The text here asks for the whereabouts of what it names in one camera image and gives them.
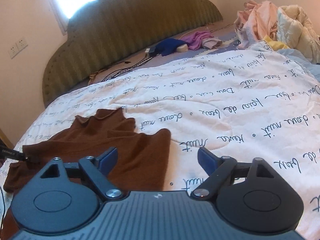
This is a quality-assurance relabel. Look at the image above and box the brown knit sweater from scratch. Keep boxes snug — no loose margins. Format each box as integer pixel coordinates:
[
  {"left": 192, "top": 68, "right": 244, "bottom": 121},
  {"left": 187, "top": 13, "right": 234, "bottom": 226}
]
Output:
[{"left": 4, "top": 108, "right": 171, "bottom": 193}]

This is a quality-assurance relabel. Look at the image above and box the pink clothes pile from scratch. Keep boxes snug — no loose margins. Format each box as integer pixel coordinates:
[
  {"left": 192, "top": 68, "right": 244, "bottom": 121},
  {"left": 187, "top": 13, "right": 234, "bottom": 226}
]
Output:
[{"left": 234, "top": 0, "right": 278, "bottom": 49}]

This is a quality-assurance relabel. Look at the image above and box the white script-print duvet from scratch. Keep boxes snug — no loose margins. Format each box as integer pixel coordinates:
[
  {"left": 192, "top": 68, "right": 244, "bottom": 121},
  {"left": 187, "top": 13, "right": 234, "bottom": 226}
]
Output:
[{"left": 15, "top": 43, "right": 319, "bottom": 239}]

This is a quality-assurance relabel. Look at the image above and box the white charger adapter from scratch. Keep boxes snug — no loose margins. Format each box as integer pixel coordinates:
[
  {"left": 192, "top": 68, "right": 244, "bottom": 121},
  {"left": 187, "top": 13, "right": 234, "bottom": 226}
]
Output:
[{"left": 145, "top": 47, "right": 157, "bottom": 57}]

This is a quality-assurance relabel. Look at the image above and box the purple pink garment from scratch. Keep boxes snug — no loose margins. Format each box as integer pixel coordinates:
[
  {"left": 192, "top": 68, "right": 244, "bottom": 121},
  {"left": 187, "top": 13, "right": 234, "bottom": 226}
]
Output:
[{"left": 180, "top": 31, "right": 222, "bottom": 50}]

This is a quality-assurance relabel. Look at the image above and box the blue garment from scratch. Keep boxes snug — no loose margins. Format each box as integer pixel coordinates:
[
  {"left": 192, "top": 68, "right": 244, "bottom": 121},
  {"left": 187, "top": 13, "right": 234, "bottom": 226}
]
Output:
[{"left": 155, "top": 38, "right": 189, "bottom": 56}]

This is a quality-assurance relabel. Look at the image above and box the yellow cloth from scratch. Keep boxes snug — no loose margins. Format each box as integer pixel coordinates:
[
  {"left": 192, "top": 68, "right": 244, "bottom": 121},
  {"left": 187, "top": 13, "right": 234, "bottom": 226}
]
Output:
[{"left": 263, "top": 35, "right": 289, "bottom": 51}]

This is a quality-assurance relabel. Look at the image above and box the olive green headboard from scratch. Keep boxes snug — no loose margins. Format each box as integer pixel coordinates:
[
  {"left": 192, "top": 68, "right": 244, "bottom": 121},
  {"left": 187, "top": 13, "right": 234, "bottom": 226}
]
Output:
[{"left": 42, "top": 0, "right": 222, "bottom": 106}]

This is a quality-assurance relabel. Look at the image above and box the white wall socket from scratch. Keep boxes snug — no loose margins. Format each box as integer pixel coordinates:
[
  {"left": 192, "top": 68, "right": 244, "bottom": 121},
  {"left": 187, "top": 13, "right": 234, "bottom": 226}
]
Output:
[{"left": 8, "top": 37, "right": 28, "bottom": 59}]

